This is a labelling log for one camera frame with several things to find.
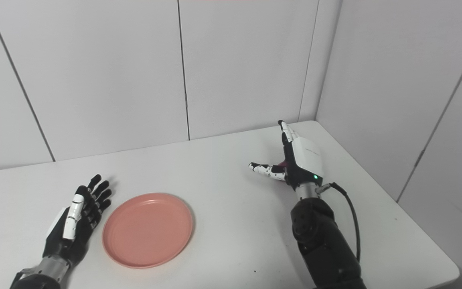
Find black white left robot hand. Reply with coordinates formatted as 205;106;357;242
42;174;113;266

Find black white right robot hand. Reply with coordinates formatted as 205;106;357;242
249;120;324;191

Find pink round plate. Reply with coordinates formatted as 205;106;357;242
102;193;194;269

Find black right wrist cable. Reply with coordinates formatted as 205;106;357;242
315;181;362;263

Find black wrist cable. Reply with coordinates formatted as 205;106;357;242
315;181;362;263
9;269;36;289

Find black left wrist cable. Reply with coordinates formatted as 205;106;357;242
9;269;36;289

